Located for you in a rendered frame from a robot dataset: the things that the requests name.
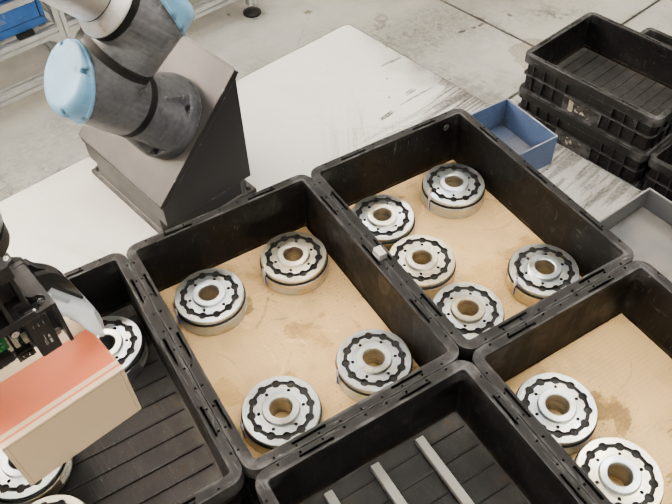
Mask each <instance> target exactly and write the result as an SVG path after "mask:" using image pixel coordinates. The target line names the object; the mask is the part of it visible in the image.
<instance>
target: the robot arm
mask: <svg viewBox="0 0 672 504"><path fill-rule="evenodd" d="M39 1H42V2H44V3H46V4H48V5H50V6H52V7H54V8H56V9H58V10H60V11H62V12H65V13H67V14H69V15H71V16H73V17H75V18H77V19H78V20H79V24H80V26H81V28H82V30H83V31H84V32H85V34H84V35H83V37H82V38H81V40H80V41H79V40H77V39H65V40H64V41H60V42H59V43H58V44H57V45H56V46H55V47H54V48H53V50H52V51H51V53H50V55H49V57H48V60H47V63H46V66H45V71H44V91H45V96H46V99H47V101H48V104H49V105H50V107H51V108H52V110H53V111H54V112H55V113H57V114H58V115H60V116H62V117H64V118H67V119H69V120H72V121H73V122H74V123H76V124H84V125H87V126H90V127H93V128H96V129H99V130H103V131H106V132H109V133H112V134H115V135H118V136H122V137H124V138H125V139H127V140H128V141H129V142H130V143H132V144H133V145H134V146H135V147H136V148H138V149H139V150H140V151H141V152H143V153H144V154H146V155H148V156H151V157H154V158H158V159H170V158H173V157H175V156H177V155H179V154H180V153H182V152H183V151H184V150H185V149H186V148H187V147H188V146H189V144H190V143H191V142H192V140H193V138H194V137H195V135H196V133H197V130H198V127H199V124H200V120H201V113H202V104H201V98H200V94H199V92H198V89H197V87H196V86H195V84H194V83H193V82H192V81H191V80H189V79H188V78H186V77H184V76H182V75H180V74H177V73H174V72H157V71H158V69H159V68H160V66H161V65H162V64H163V62H164V61H165V60H166V58H167V57H168V55H169V54H170V53H171V51H172V50H173V49H174V47H175V46H176V44H177V43H178V42H179V40H180V39H181V38H182V37H184V36H185V32H186V30H187V29H188V27H189V26H190V24H191V23H192V21H193V19H194V15H195V13H194V9H193V7H192V5H191V4H190V2H189V1H188V0H39ZM9 243H10V234H9V231H8V229H7V227H6V225H5V223H4V221H3V217H2V214H1V211H0V370H1V369H3V368H4V367H8V366H9V364H10V363H12V362H13V361H15V360H16V358H18V359H19V361H20V362H23V361H24V360H26V359H27V358H29V357H31V356H33V355H35V353H37V352H36V350H35V349H34V347H37V349H38V350H39V351H40V353H41V354H42V356H46V355H48V354H49V353H51V352H52V351H54V350H56V349H57V348H59V347H60V346H62V342H61V341H60V339H59V337H58V335H59V334H61V333H62V330H63V331H64V332H65V334H66V335H67V336H68V338H69V339H70V340H71V341H72V340H74V337H73V335H72V333H71V332H70V330H69V328H68V326H67V324H66V322H65V320H64V318H63V316H64V317H67V318H70V319H71V320H72V321H75V322H77V323H78V324H80V325H81V326H82V327H84V328H85V329H86V330H88V331H89V332H90V333H92V334H94V335H96V336H99V337H104V335H105V332H104V330H103V329H104V328H105V327H104V324H103V320H102V318H101V316H100V314H99V313H98V311H97V310H96V309H95V308H94V307H93V305H92V304H91V303H90V302H89V301H88V300H87V299H86V298H85V297H84V296H83V295H82V293H81V292H80V291H79V290H78V289H77V288H76V287H75V286H74V285H73V284H72V283H71V281H70V280H69V279H68V278H67V277H66V276H65V275H64V274H63V273H62V272H61V271H60V270H59V269H57V268H55V267H53V266H51V265H48V264H44V263H35V262H31V261H29V260H27V259H26V258H25V259H23V258H22V257H11V256H10V255H9V254H8V253H7V250H8V247H9Z"/></svg>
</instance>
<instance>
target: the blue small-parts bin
mask: <svg viewBox="0 0 672 504"><path fill-rule="evenodd" d="M471 115H472V116H473V117H474V118H476V119H477V120H478V121H479V122H480V123H482V124H483V125H484V126H485V127H486V128H488V129H489V130H490V131H491V132H492V133H494V134H495V135H496V136H497V137H498V138H500V139H501V140H502V141H503V142H504V143H506V144H507V145H508V146H509V147H510V148H512V149H513V150H514V151H515V152H516V153H518V154H519V155H520V156H521V157H522V158H524V159H525V160H526V161H527V162H528V163H530V164H531V165H532V166H533V167H534V168H536V169H537V170H539V169H541V168H543V167H545V166H547V165H549V164H551V162H552V158H553V154H554V150H555V146H556V143H557V139H558V135H556V134H555V133H554V132H552V131H551V130H550V129H548V128H547V127H546V126H544V125H543V124H542V123H540V122H539V121H538V120H536V119H535V118H534V117H532V116H531V115H530V114H528V113H527V112H526V111H524V110H523V109H522V108H520V107H519V106H518V105H516V104H515V103H514V102H512V101H511V100H510V99H508V98H505V99H503V100H501V101H498V102H496V103H494V104H492V105H489V106H487V107H485V108H483V109H481V110H478V111H476V112H474V113H472V114H471Z"/></svg>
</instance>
